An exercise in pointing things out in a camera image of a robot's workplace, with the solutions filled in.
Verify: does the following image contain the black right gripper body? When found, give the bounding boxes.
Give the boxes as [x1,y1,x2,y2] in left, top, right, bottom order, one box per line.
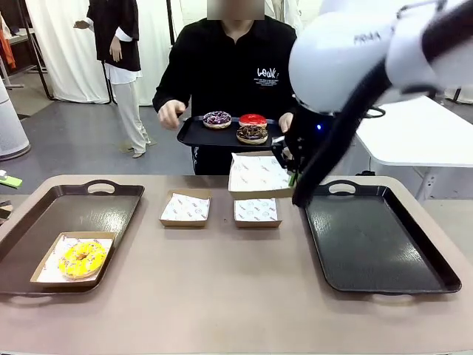
[286,105,336,175]

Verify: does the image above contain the kraft paper box with liner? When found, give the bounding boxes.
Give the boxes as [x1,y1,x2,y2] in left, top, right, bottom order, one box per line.
[30,231,118,289]
[159,189,213,228]
[227,151,297,200]
[233,197,283,229]

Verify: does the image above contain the chocolate donut with crumbs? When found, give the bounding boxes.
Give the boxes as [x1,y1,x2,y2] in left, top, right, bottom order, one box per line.
[236,124,270,146]

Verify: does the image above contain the purple sprinkled chocolate donut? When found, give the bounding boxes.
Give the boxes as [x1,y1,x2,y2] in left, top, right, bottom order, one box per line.
[202,110,233,130]

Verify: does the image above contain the black hand-held serving tray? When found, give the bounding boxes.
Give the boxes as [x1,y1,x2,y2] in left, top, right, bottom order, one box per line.
[176,115,286,149]

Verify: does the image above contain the yellow glazed sprinkled donut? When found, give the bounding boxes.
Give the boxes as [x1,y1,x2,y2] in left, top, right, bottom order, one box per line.
[58,240,109,281]

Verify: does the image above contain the person's right forearm black sleeve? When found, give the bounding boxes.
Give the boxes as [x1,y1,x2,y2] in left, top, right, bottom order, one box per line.
[152,72,186,114]

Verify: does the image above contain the dark brown serving tray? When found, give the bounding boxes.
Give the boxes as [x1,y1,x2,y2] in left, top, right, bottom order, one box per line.
[0,179,146,297]

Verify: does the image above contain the black textured serving tray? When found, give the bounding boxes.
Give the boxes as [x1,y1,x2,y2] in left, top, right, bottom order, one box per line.
[298,179,463,295]

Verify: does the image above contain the person's left hand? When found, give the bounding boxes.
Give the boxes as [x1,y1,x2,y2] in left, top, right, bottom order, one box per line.
[277,112,295,133]

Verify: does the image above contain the person's right hand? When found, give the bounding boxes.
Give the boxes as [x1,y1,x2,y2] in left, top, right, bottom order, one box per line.
[157,100,187,131]

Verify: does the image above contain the red glazed donut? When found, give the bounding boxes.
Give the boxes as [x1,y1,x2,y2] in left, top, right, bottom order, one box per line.
[237,113,268,129]

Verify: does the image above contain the white perforated cylinder appliance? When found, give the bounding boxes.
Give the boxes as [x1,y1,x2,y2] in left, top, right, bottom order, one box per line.
[0,78,32,161]

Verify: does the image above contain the person in black shirt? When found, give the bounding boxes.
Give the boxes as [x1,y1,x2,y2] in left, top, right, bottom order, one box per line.
[152,0,299,177]

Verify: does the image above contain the large white rounded table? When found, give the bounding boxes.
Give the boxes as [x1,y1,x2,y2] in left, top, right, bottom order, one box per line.
[353,95,473,203]

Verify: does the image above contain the white hanging coat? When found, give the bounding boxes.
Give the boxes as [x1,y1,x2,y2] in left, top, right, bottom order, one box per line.
[265,0,305,36]

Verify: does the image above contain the orange hanging garment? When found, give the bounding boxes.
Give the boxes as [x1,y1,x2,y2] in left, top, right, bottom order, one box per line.
[0,31,17,71]

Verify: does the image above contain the white backdrop curtain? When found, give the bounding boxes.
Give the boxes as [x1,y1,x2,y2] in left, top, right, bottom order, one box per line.
[24,0,186,107]

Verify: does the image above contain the black light stand pole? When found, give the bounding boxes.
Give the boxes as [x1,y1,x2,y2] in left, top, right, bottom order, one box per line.
[166,0,177,48]

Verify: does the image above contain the mannequin black top white trousers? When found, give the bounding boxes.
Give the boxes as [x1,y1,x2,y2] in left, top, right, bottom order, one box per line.
[72,0,152,160]

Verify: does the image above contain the black right arm cable sleeve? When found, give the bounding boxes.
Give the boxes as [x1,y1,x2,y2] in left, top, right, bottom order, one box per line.
[291,0,473,209]

